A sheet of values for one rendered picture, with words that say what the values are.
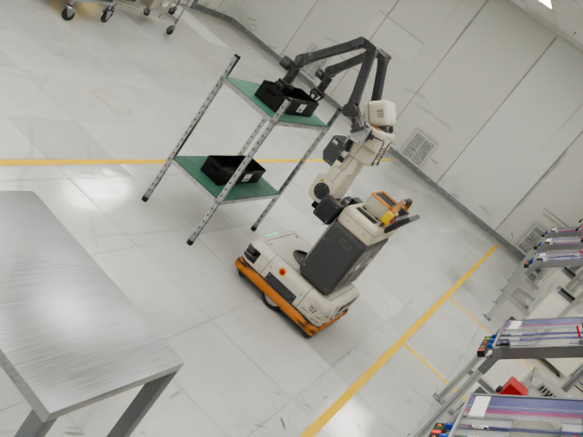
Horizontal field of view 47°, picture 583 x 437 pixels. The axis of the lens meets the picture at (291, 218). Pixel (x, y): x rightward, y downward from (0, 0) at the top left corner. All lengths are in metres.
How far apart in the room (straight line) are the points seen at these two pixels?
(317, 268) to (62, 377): 2.62
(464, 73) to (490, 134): 1.07
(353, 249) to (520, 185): 7.40
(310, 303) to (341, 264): 0.30
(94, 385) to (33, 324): 0.20
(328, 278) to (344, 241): 0.25
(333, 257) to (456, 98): 7.57
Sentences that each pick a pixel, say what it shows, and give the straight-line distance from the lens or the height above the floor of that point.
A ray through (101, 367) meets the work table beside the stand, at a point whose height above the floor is 0.80.
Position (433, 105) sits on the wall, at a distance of 11.31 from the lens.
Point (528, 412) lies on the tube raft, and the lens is 2.92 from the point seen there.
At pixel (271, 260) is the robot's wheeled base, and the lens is 4.05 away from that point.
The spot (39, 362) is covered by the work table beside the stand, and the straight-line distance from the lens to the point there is 1.55.
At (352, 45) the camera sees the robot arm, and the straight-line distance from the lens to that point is 3.91.
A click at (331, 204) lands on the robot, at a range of 3.98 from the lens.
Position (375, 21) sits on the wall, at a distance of 11.75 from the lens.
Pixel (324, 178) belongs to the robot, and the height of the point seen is 0.80.
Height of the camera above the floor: 1.79
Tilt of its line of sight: 18 degrees down
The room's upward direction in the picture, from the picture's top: 37 degrees clockwise
